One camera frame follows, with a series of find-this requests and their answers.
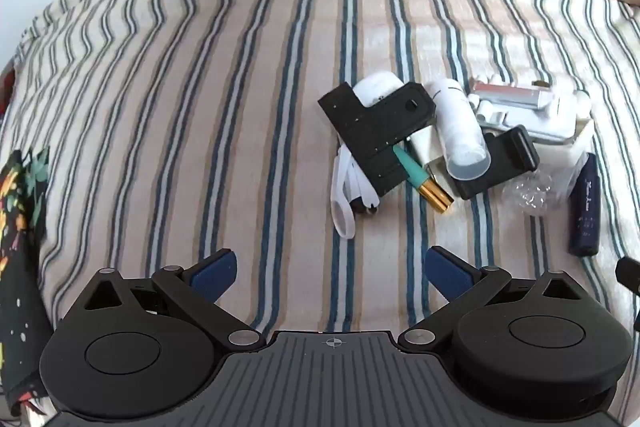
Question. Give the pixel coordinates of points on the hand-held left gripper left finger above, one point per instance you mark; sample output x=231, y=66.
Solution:
x=215, y=276

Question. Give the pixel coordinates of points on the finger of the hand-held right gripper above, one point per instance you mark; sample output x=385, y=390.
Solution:
x=631, y=276

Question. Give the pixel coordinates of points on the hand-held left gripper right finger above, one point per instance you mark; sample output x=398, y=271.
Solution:
x=450, y=278

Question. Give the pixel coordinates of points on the dark blue tube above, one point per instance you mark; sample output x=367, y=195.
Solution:
x=585, y=212

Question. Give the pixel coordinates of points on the teal pen with gold cap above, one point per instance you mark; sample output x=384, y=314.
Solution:
x=412, y=169

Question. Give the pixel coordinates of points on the clear plastic bag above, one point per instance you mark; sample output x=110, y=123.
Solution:
x=532, y=197

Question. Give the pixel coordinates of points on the black phone clamp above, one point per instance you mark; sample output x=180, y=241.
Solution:
x=510, y=152

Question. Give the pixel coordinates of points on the white bottle with clear cap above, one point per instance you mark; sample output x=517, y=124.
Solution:
x=457, y=122

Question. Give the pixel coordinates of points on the black angled plastic bracket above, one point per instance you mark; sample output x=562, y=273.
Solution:
x=370, y=127

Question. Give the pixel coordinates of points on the white plastic frame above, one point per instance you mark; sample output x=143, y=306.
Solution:
x=565, y=112

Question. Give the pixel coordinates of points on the silver metal cylinder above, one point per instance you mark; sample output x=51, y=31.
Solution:
x=510, y=93

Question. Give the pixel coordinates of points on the white earbud case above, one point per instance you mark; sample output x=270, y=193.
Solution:
x=375, y=87

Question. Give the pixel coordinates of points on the dark floral cloth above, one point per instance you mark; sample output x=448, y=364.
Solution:
x=20, y=257

